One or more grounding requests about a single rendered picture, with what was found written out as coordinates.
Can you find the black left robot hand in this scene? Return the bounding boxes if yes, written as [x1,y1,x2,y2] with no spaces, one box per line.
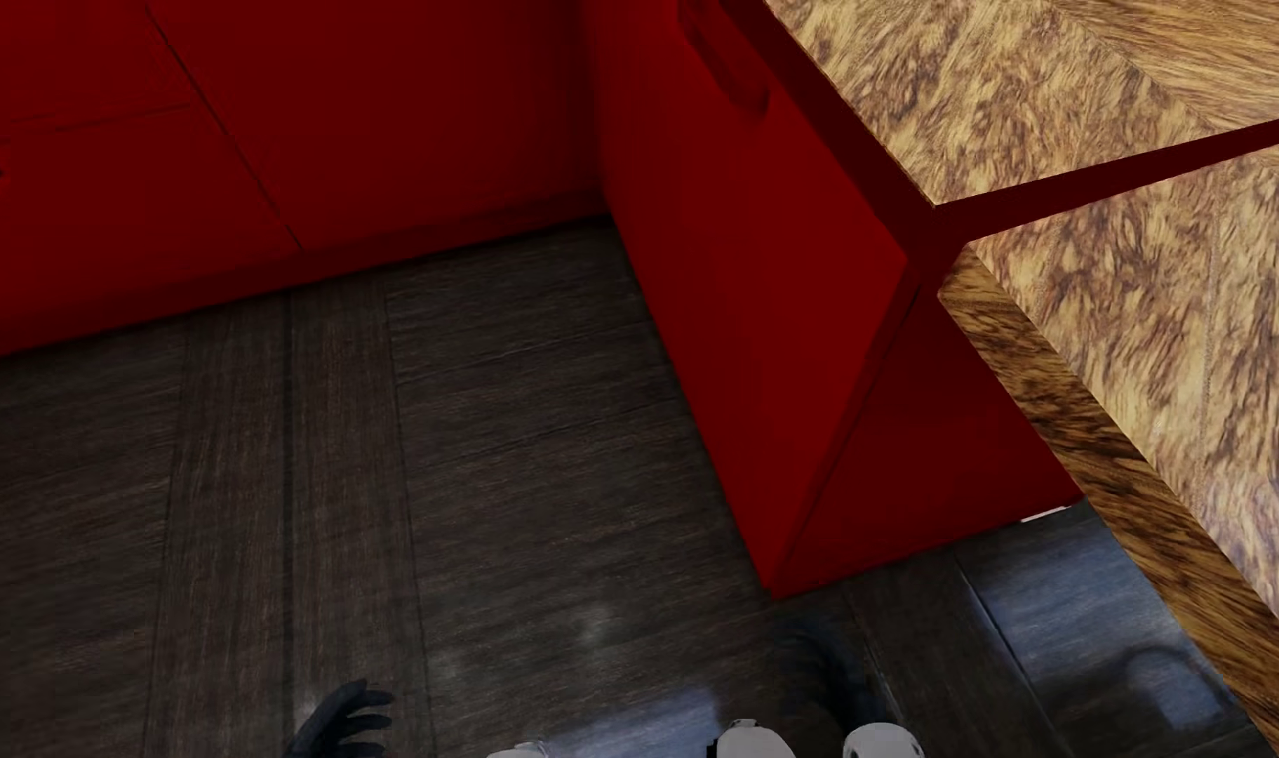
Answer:
[284,679,396,758]

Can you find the red base cabinet row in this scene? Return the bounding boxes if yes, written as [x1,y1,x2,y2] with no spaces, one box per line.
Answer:
[0,0,611,364]

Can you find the red kitchen counter cabinet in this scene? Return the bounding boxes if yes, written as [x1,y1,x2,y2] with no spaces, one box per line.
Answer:
[584,0,1085,601]

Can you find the brown wood grain countertop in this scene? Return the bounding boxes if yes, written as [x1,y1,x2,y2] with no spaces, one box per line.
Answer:
[762,0,1279,758]

